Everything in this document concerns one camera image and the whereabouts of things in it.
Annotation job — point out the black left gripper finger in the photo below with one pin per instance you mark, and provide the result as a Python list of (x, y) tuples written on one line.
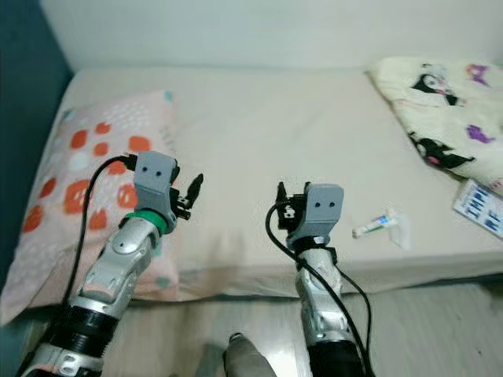
[(192, 187)]

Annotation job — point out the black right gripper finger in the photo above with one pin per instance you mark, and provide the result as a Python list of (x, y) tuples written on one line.
[(280, 194), (306, 188)]

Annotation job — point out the white green wrapper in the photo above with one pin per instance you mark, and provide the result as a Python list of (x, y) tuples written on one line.
[(373, 226)]

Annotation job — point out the translucent green print packet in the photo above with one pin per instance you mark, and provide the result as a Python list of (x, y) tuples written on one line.
[(401, 232)]

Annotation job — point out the blue and white book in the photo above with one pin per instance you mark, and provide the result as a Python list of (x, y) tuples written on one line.
[(479, 208)]

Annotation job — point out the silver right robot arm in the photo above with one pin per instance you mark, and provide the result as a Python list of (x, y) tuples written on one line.
[(318, 314)]

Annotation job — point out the pink pillow with orange print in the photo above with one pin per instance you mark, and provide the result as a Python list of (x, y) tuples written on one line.
[(78, 196)]

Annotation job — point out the cream cartoon print blanket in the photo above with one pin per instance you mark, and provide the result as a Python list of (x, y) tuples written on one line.
[(432, 110)]

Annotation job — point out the grey robot right leg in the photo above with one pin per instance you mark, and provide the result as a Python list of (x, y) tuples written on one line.
[(247, 361)]

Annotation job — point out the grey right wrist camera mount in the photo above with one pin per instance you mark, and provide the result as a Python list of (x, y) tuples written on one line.
[(322, 208)]

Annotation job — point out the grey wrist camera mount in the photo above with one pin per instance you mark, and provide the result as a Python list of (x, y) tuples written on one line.
[(322, 208), (153, 181)]

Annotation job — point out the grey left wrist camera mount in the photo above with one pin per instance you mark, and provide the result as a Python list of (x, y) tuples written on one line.
[(153, 181)]

